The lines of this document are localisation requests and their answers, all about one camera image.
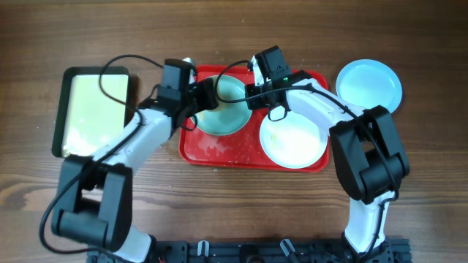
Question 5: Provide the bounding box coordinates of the light blue plate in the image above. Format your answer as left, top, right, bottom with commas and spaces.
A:
196, 75, 252, 136
336, 59, 403, 113

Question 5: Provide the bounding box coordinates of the white plate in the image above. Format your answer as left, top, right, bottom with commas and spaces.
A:
259, 112, 328, 169

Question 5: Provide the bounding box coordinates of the light blue plate top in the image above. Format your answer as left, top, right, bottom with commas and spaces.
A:
336, 59, 403, 113

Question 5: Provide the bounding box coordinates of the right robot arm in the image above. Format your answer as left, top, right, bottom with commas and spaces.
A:
246, 46, 410, 259

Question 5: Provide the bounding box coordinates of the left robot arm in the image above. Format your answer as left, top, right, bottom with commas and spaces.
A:
39, 58, 217, 262

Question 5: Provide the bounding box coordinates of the red plastic tray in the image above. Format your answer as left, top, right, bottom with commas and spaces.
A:
178, 64, 330, 172

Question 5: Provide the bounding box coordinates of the dark green soapy water tray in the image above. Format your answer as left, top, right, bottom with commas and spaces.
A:
51, 66, 130, 158

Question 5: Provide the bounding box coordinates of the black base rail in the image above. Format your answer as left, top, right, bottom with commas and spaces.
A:
86, 238, 412, 263

